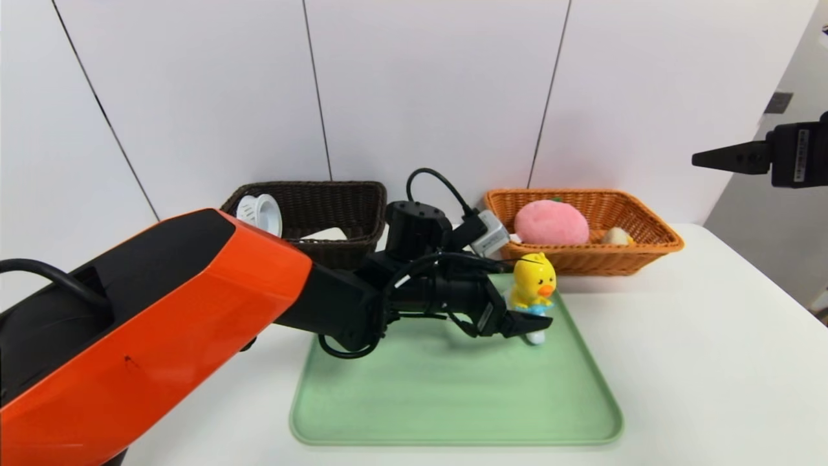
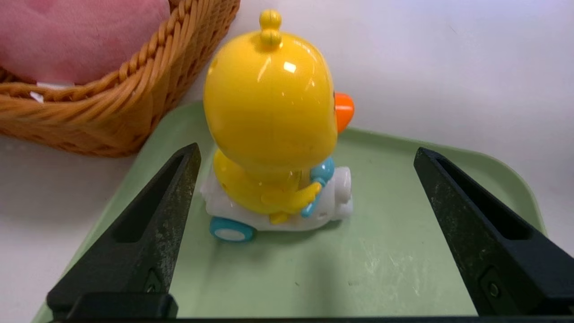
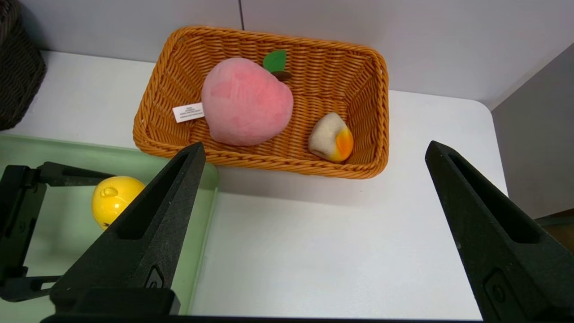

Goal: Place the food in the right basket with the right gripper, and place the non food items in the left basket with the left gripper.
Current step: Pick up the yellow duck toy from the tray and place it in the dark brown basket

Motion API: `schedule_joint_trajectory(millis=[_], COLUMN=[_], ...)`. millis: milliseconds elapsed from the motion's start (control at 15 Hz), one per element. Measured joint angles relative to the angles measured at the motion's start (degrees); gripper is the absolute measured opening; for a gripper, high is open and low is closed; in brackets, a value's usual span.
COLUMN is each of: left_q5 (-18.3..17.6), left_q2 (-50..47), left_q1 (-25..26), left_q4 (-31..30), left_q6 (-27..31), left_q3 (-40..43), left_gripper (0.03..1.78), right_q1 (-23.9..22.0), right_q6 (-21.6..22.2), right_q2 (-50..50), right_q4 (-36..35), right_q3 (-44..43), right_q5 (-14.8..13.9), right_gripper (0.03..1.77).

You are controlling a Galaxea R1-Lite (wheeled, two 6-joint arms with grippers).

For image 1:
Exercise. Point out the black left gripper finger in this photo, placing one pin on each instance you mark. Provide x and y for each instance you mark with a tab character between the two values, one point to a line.
527	323

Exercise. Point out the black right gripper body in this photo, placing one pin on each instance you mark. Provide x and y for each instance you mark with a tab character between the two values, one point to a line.
801	154

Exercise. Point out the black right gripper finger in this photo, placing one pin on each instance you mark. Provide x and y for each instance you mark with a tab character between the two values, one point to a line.
731	158

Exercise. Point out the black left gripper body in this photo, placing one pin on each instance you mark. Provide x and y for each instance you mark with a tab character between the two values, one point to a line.
490	317

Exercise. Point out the yellow duck scooter toy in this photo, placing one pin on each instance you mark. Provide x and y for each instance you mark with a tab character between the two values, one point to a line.
533	278

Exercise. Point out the pink plush peach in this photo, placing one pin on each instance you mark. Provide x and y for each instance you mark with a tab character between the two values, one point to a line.
550	223

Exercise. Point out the fried egg toy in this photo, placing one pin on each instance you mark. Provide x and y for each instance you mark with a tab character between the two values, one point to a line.
614	236

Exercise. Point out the white soap bar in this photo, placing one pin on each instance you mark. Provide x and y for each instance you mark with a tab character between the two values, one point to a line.
330	233

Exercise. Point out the white round plastic container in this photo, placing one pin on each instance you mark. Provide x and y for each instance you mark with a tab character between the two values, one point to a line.
262	213

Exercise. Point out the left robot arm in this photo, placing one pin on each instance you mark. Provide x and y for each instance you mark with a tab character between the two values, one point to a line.
162	310

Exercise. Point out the orange wicker basket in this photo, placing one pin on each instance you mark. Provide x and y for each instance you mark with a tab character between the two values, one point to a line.
647	249

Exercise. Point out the dark brown wicker basket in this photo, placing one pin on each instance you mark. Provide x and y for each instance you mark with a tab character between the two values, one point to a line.
336	207

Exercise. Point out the light green plastic tray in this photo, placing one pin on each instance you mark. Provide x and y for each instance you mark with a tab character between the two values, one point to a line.
453	388

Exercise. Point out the small black wall bracket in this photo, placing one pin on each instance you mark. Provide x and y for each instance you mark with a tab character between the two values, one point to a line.
778	102

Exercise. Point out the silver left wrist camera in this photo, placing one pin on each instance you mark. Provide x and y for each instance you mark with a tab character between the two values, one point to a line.
491	236

